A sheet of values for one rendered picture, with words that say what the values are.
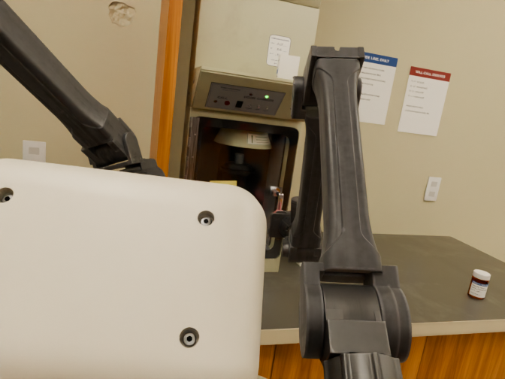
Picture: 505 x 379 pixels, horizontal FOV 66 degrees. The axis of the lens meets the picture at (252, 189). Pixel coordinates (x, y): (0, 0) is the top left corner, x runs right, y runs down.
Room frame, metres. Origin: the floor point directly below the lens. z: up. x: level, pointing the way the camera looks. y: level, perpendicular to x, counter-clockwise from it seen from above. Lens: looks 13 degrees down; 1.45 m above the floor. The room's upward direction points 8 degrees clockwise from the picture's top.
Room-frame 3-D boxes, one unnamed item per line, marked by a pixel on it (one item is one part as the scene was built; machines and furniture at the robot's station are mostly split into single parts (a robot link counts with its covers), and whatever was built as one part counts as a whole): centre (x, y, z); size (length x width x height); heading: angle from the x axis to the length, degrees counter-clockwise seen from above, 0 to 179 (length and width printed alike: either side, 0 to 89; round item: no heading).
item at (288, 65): (1.06, -0.05, 1.54); 0.05 x 0.05 x 0.06; 3
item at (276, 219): (0.97, -0.11, 1.14); 0.10 x 0.07 x 0.07; 107
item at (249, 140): (1.08, 0.04, 1.19); 0.30 x 0.01 x 0.40; 107
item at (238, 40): (1.21, 0.08, 1.33); 0.32 x 0.25 x 0.77; 107
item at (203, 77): (1.03, 0.02, 1.46); 0.32 x 0.11 x 0.10; 107
